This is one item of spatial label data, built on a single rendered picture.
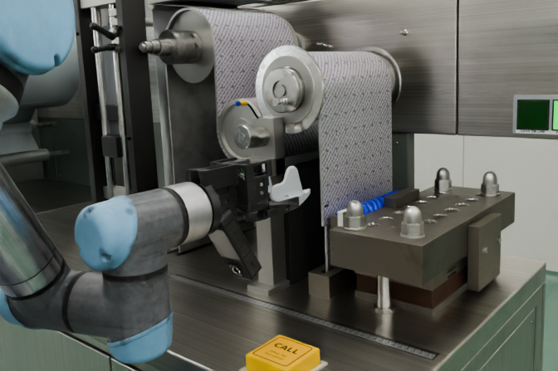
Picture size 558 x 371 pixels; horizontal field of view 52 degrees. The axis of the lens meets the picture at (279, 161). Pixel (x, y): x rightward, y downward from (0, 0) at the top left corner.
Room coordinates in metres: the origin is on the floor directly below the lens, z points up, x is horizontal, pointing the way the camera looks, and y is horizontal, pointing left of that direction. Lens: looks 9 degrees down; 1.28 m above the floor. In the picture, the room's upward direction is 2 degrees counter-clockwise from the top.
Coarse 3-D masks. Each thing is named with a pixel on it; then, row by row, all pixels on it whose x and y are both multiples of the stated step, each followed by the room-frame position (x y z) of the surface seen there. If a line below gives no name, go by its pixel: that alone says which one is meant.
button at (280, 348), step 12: (264, 348) 0.70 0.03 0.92; (276, 348) 0.70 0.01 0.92; (288, 348) 0.69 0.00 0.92; (300, 348) 0.69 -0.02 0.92; (312, 348) 0.69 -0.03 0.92; (252, 360) 0.67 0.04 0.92; (264, 360) 0.66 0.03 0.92; (276, 360) 0.66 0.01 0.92; (288, 360) 0.66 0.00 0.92; (300, 360) 0.66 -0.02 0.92; (312, 360) 0.68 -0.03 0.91
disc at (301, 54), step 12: (276, 48) 0.98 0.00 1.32; (288, 48) 0.96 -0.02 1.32; (300, 48) 0.95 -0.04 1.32; (264, 60) 1.00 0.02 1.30; (312, 60) 0.93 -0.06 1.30; (264, 72) 1.00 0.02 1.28; (312, 72) 0.93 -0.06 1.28; (324, 84) 0.92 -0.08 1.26; (324, 96) 0.92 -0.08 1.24; (264, 108) 1.00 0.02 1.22; (312, 108) 0.93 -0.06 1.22; (312, 120) 0.93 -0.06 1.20; (288, 132) 0.96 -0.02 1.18
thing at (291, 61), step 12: (276, 60) 0.98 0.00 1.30; (288, 60) 0.96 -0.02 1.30; (300, 60) 0.94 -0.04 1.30; (300, 72) 0.94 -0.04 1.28; (312, 84) 0.93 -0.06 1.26; (264, 96) 1.00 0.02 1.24; (312, 96) 0.93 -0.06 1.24; (300, 108) 0.95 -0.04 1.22; (288, 120) 0.96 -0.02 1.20; (300, 120) 0.95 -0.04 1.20
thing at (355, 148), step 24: (336, 120) 0.96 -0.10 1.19; (360, 120) 1.02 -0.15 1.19; (384, 120) 1.09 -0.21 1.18; (336, 144) 0.96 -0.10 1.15; (360, 144) 1.02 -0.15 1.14; (384, 144) 1.08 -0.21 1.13; (336, 168) 0.96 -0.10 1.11; (360, 168) 1.02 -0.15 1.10; (384, 168) 1.08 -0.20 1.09; (336, 192) 0.96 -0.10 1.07; (360, 192) 1.02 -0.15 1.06; (384, 192) 1.08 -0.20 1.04
